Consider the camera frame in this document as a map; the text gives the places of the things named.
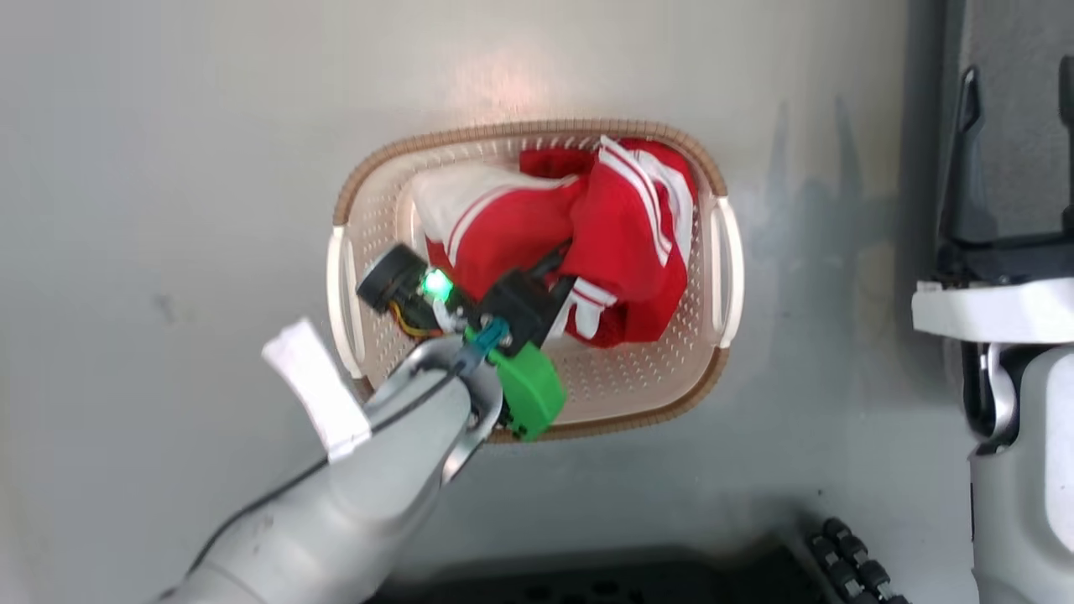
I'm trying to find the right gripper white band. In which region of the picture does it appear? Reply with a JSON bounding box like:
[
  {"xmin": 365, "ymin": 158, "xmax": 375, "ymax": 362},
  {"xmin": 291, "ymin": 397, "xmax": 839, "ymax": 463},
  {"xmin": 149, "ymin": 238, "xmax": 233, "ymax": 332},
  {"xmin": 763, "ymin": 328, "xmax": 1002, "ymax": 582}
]
[{"xmin": 912, "ymin": 55, "xmax": 1074, "ymax": 346}]

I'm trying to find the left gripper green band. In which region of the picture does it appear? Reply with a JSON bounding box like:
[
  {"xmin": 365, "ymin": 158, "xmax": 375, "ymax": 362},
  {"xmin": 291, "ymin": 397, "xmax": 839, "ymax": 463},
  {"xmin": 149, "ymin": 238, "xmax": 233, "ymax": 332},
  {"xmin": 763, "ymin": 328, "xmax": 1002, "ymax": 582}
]
[{"xmin": 464, "ymin": 241, "xmax": 580, "ymax": 443}]

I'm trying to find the red white striped track jacket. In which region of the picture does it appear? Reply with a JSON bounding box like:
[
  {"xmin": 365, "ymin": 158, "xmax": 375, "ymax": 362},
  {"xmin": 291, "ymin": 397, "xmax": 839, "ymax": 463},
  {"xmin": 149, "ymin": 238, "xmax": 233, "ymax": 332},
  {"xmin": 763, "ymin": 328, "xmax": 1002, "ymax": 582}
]
[{"xmin": 411, "ymin": 137, "xmax": 699, "ymax": 349}]

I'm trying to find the red mesh garment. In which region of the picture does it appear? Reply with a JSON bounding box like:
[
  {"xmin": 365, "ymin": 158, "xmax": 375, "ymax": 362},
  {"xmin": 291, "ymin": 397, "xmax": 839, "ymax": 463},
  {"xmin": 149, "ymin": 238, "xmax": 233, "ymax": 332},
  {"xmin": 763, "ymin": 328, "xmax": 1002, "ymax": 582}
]
[{"xmin": 519, "ymin": 138, "xmax": 697, "ymax": 349}]

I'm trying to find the beige perforated plastic laundry basket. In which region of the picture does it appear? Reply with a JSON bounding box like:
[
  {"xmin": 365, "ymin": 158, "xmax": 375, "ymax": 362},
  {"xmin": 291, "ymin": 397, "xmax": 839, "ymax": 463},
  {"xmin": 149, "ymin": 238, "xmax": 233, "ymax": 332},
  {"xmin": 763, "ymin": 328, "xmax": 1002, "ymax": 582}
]
[{"xmin": 326, "ymin": 118, "xmax": 745, "ymax": 444}]

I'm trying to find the grey fabric sofa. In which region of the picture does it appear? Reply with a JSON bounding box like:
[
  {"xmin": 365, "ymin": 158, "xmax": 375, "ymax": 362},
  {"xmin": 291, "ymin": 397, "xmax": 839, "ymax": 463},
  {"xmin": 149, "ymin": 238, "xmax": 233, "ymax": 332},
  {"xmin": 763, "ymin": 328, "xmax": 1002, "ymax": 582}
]
[{"xmin": 906, "ymin": 0, "xmax": 1074, "ymax": 253}]

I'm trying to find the white tape tag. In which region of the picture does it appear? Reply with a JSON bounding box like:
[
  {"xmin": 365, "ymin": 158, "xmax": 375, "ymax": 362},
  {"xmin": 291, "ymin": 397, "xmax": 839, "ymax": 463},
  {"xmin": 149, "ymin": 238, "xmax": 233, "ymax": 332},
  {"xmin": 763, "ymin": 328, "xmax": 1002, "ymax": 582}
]
[{"xmin": 262, "ymin": 317, "xmax": 373, "ymax": 464}]

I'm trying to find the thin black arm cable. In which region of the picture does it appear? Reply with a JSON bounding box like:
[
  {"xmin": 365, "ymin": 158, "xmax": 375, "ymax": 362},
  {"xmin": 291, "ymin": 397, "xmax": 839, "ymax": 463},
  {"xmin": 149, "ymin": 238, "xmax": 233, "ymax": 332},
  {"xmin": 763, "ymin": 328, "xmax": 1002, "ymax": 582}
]
[{"xmin": 189, "ymin": 357, "xmax": 475, "ymax": 571}]

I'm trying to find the black ribbed cable chain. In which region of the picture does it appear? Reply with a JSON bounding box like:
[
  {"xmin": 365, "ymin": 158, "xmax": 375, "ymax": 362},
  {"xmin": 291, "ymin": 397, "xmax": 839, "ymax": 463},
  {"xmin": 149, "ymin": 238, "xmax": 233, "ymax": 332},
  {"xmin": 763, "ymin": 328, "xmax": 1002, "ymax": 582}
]
[{"xmin": 805, "ymin": 516, "xmax": 911, "ymax": 604}]

